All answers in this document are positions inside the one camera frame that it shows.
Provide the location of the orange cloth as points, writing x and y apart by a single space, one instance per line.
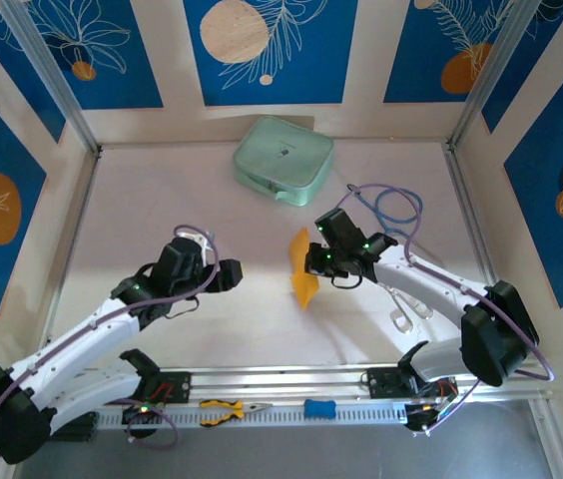
304 289

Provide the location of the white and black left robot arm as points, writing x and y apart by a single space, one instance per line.
77 349

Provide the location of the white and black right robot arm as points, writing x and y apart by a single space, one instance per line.
431 289

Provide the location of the blue stethoscope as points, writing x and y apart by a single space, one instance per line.
386 217

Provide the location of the mint green zip pouch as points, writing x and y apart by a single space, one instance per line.
281 159

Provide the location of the yellow black pliers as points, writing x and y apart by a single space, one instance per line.
221 413

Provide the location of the black extrusion block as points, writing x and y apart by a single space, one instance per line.
79 429

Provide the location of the aluminium mounting rail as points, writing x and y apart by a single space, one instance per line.
271 381

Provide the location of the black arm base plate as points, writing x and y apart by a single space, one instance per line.
384 381
176 386

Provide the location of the aluminium table side rail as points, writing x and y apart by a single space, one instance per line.
471 224
69 239

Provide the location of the aluminium frame post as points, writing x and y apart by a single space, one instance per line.
506 65
52 75

